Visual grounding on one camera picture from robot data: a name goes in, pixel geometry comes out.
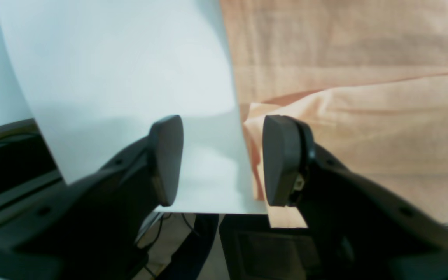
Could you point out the peach T-shirt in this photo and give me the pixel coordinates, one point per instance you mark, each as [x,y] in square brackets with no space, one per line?
[370,77]

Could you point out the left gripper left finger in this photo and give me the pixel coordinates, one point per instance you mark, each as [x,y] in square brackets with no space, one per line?
[88,229]

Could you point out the black monitor under table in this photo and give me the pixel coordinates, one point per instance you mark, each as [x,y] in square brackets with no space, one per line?
[255,251]

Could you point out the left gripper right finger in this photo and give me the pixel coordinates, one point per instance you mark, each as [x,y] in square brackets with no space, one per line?
[361,230]

